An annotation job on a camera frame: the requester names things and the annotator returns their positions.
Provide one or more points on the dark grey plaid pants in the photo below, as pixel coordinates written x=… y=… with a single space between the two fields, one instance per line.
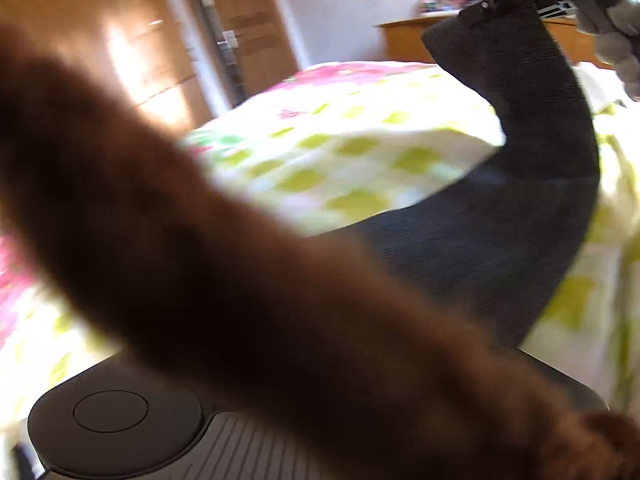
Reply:
x=503 y=237

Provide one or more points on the colourful cartoon checkered bedsheet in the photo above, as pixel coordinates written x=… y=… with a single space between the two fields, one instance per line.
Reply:
x=340 y=142

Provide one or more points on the grey gloved hand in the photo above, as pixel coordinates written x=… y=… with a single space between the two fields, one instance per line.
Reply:
x=614 y=24

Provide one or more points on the wooden bedroom door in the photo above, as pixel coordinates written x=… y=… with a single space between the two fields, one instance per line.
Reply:
x=248 y=42

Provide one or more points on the wooden wardrobe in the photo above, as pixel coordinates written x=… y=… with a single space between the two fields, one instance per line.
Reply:
x=130 y=47

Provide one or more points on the wooden side dresser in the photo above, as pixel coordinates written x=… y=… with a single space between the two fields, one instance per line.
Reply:
x=403 y=39

